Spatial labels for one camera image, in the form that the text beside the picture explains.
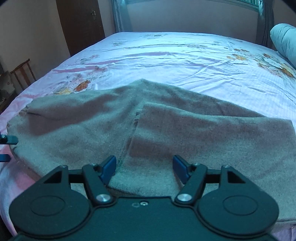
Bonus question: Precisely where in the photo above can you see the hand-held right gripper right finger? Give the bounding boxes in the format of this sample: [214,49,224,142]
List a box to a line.
[173,154,247,207]

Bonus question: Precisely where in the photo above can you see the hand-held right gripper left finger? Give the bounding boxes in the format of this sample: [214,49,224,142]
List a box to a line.
[42,155,114,206]

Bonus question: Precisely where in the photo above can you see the grey-brown pants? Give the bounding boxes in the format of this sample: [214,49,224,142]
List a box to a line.
[7,78,296,223]

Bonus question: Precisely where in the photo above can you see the white box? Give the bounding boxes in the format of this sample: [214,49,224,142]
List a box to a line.
[4,76,15,92]

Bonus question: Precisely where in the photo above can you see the wooden chair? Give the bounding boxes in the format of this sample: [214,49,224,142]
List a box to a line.
[10,59,37,91]

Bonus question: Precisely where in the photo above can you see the bed with floral pink sheet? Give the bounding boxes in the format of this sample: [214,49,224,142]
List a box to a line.
[0,31,296,241]

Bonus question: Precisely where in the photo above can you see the brown wooden door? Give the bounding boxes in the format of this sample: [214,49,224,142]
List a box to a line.
[55,0,106,57]

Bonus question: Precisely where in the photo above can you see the grey-blue curtain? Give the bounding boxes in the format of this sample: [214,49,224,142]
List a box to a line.
[110,0,134,33]
[255,0,276,48]

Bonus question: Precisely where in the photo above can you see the rolled light blue quilt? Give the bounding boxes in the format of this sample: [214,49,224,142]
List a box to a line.
[270,23,296,61]

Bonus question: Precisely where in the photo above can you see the sliding glass window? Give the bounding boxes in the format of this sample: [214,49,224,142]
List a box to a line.
[125,0,260,12]

